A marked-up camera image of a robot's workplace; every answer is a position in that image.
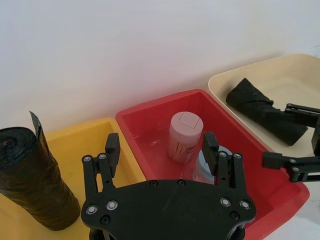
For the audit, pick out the small black garbage bag roll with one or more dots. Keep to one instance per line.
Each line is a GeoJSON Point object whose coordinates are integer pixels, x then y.
{"type": "Point", "coordinates": [252, 100]}

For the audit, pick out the red plastic bin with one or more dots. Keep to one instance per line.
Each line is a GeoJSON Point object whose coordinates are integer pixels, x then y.
{"type": "Point", "coordinates": [150, 140]}

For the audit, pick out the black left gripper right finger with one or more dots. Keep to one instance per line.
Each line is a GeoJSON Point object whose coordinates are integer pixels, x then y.
{"type": "Point", "coordinates": [236, 172]}

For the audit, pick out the toothpick jar with grey lid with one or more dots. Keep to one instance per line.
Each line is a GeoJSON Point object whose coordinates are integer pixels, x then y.
{"type": "Point", "coordinates": [183, 130]}

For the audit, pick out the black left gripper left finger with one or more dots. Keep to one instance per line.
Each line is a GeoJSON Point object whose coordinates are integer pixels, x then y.
{"type": "Point", "coordinates": [90, 175]}

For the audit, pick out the yellow plastic bin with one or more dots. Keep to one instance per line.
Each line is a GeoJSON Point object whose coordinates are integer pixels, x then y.
{"type": "Point", "coordinates": [75, 140]}

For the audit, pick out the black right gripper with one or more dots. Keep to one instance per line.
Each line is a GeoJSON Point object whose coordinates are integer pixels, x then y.
{"type": "Point", "coordinates": [316, 140]}

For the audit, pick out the large black garbage bag roll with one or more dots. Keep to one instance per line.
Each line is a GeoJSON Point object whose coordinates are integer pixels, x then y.
{"type": "Point", "coordinates": [30, 175]}

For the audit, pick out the cream plastic bin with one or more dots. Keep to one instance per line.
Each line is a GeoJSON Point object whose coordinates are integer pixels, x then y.
{"type": "Point", "coordinates": [287, 75]}

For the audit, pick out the grey-blue round container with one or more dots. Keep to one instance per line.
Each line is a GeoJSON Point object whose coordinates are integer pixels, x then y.
{"type": "Point", "coordinates": [201, 167]}

